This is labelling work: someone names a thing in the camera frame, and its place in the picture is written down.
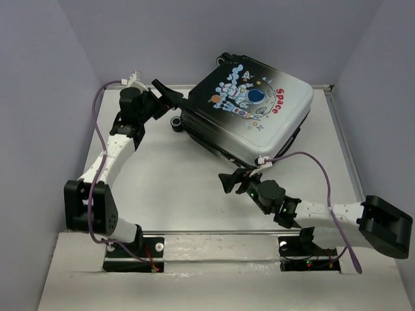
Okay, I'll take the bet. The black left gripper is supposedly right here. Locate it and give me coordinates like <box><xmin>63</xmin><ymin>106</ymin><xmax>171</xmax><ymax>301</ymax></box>
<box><xmin>138</xmin><ymin>80</ymin><xmax>184</xmax><ymax>124</ymax></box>

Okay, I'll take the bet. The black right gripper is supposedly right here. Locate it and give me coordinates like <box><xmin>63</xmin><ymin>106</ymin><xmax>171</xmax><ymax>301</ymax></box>
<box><xmin>219</xmin><ymin>167</ymin><xmax>270</xmax><ymax>214</ymax></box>

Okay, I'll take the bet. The black space-print kids suitcase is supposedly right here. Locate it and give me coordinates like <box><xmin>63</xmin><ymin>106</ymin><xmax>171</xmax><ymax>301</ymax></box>
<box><xmin>171</xmin><ymin>52</ymin><xmax>314</xmax><ymax>168</ymax></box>

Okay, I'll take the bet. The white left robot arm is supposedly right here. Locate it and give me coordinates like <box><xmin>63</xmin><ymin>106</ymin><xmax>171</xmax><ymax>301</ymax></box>
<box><xmin>64</xmin><ymin>80</ymin><xmax>185</xmax><ymax>256</ymax></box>

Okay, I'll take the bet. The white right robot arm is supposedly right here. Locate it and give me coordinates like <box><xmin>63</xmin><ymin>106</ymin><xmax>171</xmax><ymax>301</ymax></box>
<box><xmin>219</xmin><ymin>168</ymin><xmax>413</xmax><ymax>259</ymax></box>

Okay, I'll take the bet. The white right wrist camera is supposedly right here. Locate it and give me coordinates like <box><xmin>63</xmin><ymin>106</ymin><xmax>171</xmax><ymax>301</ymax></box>
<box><xmin>255</xmin><ymin>156</ymin><xmax>273</xmax><ymax>170</ymax></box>

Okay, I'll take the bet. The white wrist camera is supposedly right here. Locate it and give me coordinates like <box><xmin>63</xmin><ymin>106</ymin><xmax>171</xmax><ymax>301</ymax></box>
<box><xmin>121</xmin><ymin>71</ymin><xmax>148</xmax><ymax>92</ymax></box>
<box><xmin>255</xmin><ymin>156</ymin><xmax>273</xmax><ymax>170</ymax></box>

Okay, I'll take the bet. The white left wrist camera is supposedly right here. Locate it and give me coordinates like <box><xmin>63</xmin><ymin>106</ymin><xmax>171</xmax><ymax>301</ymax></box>
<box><xmin>121</xmin><ymin>71</ymin><xmax>148</xmax><ymax>92</ymax></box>

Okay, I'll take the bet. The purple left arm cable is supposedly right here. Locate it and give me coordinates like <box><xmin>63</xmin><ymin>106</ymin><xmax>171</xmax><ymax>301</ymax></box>
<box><xmin>87</xmin><ymin>79</ymin><xmax>163</xmax><ymax>273</ymax></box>

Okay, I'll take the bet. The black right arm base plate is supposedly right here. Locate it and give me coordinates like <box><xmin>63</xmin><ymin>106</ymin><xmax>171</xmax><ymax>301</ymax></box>
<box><xmin>278</xmin><ymin>236</ymin><xmax>341</xmax><ymax>272</ymax></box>

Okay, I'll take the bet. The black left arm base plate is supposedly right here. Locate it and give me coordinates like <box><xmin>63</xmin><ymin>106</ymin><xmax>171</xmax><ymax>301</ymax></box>
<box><xmin>102</xmin><ymin>235</ymin><xmax>165</xmax><ymax>273</ymax></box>

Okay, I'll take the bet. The aluminium table edge rail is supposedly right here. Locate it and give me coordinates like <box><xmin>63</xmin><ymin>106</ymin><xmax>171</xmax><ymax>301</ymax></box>
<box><xmin>324</xmin><ymin>84</ymin><xmax>365</xmax><ymax>199</ymax></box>

